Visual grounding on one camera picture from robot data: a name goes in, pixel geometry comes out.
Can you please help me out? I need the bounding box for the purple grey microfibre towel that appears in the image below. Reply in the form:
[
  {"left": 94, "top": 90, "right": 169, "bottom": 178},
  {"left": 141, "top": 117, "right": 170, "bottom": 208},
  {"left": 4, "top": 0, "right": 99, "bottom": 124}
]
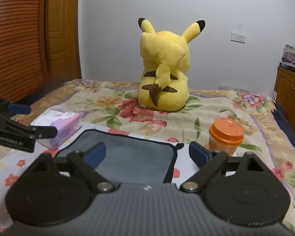
[{"left": 56, "top": 129, "right": 184, "bottom": 184}]

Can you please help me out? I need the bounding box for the pink tissue box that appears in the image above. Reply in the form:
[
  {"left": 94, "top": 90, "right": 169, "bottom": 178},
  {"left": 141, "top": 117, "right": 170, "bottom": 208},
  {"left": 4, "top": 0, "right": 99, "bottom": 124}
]
[{"left": 31, "top": 110, "right": 81, "bottom": 150}]

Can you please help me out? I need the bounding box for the orange lidded plastic cup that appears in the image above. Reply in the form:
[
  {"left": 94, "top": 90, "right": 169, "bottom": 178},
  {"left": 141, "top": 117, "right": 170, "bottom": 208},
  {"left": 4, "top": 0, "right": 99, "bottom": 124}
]
[{"left": 208, "top": 118, "right": 244, "bottom": 156}]

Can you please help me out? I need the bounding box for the wooden slatted headboard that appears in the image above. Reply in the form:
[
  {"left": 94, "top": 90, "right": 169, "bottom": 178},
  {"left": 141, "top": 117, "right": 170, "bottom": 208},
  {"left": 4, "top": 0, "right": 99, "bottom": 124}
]
[{"left": 0, "top": 0, "right": 49, "bottom": 102}]

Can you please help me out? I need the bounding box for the floral bed quilt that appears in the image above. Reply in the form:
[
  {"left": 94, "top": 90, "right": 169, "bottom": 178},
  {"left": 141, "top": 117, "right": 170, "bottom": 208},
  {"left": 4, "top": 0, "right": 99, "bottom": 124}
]
[{"left": 15, "top": 79, "right": 295, "bottom": 232}]

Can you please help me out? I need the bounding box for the wooden door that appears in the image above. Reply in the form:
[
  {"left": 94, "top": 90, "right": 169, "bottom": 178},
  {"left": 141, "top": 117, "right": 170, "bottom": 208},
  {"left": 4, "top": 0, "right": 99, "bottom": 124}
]
[{"left": 45, "top": 0, "right": 81, "bottom": 80}]

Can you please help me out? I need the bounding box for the wooden side cabinet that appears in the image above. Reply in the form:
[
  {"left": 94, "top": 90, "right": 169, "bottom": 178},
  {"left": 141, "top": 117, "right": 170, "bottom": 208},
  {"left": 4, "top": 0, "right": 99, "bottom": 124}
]
[{"left": 274, "top": 67, "right": 295, "bottom": 133}]

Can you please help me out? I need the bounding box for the yellow Pikachu plush toy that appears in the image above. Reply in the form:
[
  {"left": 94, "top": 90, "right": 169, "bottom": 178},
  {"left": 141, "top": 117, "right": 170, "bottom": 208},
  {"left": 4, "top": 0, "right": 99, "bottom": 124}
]
[{"left": 138, "top": 18, "right": 206, "bottom": 112}]

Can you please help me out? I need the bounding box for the stack of books and papers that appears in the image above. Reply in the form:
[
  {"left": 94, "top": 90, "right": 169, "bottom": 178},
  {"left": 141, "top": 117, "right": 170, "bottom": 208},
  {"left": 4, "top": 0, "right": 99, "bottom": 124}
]
[{"left": 279, "top": 44, "right": 295, "bottom": 73}]

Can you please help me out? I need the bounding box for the white wall switch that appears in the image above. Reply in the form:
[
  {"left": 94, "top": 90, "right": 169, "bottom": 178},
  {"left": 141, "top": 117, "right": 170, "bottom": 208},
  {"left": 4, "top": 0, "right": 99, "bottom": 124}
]
[{"left": 231, "top": 32, "right": 246, "bottom": 44}]

